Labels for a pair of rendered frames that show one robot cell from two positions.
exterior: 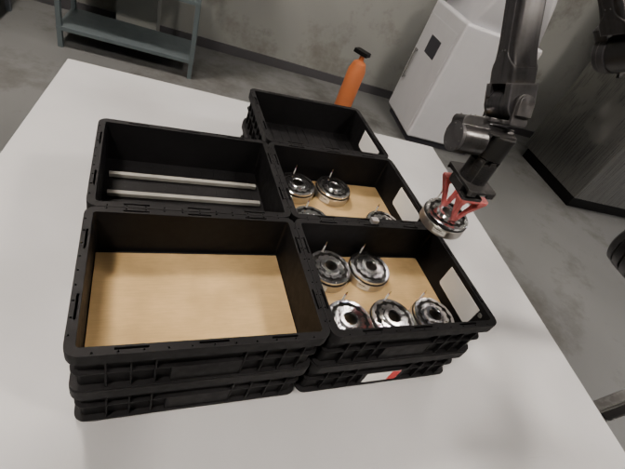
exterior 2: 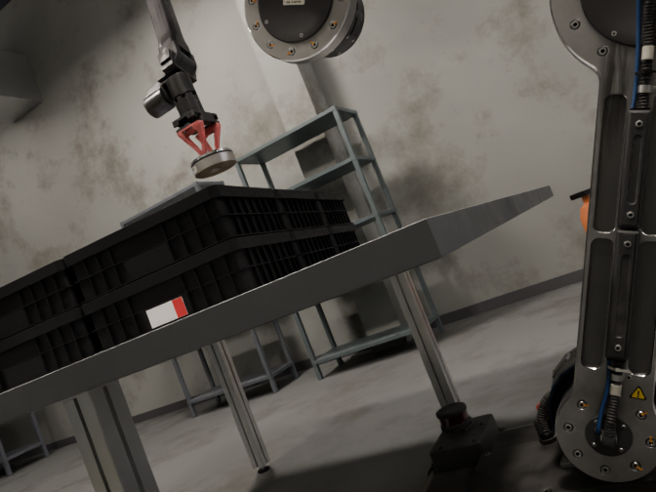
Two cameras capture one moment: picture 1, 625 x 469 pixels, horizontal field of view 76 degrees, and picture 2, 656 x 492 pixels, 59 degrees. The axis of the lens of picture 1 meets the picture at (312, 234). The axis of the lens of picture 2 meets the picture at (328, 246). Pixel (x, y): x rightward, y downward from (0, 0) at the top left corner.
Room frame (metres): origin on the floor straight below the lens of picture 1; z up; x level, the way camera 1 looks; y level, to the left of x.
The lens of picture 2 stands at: (0.08, -1.39, 0.68)
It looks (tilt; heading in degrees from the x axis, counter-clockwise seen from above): 3 degrees up; 50
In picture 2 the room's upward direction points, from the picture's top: 22 degrees counter-clockwise
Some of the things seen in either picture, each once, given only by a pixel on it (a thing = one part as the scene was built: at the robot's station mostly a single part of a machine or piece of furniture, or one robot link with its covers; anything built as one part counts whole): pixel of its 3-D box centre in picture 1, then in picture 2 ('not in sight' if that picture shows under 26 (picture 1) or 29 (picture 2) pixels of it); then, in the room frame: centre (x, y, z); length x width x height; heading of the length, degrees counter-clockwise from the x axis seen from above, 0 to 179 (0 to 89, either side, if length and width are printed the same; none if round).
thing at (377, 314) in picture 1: (392, 318); not in sight; (0.60, -0.23, 0.86); 0.10 x 0.10 x 0.01
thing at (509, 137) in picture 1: (493, 143); (179, 89); (0.78, -0.24, 1.22); 0.07 x 0.06 x 0.07; 116
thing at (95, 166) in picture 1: (193, 170); not in sight; (0.71, 0.30, 0.92); 0.40 x 0.30 x 0.02; 122
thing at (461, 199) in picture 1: (461, 200); (200, 138); (0.78, -0.26, 1.09); 0.07 x 0.07 x 0.09; 27
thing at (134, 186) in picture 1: (191, 188); not in sight; (0.71, 0.30, 0.87); 0.40 x 0.30 x 0.11; 122
